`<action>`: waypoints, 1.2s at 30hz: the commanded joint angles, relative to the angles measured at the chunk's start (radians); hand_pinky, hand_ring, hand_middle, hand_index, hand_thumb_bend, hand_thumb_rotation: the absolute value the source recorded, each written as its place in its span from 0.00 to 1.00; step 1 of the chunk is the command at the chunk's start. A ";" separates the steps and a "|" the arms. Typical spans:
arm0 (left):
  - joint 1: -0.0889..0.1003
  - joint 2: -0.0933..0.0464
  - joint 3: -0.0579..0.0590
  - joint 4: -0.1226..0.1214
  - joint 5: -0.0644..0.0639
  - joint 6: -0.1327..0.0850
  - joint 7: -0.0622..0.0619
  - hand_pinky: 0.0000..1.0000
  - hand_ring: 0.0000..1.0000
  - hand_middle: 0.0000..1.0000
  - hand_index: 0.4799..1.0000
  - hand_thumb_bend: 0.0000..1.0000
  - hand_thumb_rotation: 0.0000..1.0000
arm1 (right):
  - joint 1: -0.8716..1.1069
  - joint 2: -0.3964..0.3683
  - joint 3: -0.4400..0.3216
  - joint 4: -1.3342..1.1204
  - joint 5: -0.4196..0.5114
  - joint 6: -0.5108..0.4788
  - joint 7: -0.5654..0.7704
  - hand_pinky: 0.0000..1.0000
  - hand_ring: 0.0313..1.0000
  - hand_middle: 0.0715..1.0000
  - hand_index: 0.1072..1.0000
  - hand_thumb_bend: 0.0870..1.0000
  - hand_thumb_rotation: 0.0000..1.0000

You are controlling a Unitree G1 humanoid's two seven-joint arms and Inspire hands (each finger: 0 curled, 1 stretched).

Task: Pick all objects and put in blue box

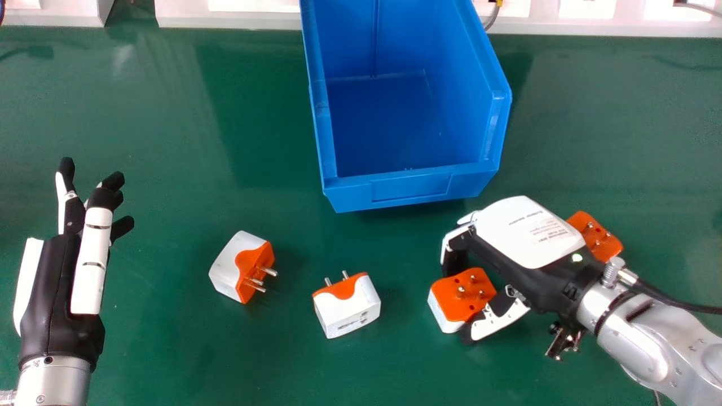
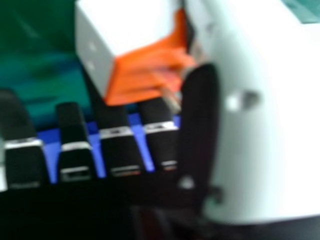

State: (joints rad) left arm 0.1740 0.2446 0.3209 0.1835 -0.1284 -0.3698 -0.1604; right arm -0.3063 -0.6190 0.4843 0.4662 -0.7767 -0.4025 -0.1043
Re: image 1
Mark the white-and-orange plug adapter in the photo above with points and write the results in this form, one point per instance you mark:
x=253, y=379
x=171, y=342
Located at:
x=242, y=265
x=346, y=307
x=458, y=299
x=596, y=235

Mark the blue plastic bin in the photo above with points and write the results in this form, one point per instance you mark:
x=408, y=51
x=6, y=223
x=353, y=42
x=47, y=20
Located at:
x=403, y=101

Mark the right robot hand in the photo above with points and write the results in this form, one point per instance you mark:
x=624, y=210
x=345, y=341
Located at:
x=527, y=248

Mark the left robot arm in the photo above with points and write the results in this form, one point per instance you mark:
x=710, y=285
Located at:
x=52, y=383

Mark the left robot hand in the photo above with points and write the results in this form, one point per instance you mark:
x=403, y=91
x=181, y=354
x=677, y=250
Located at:
x=59, y=316

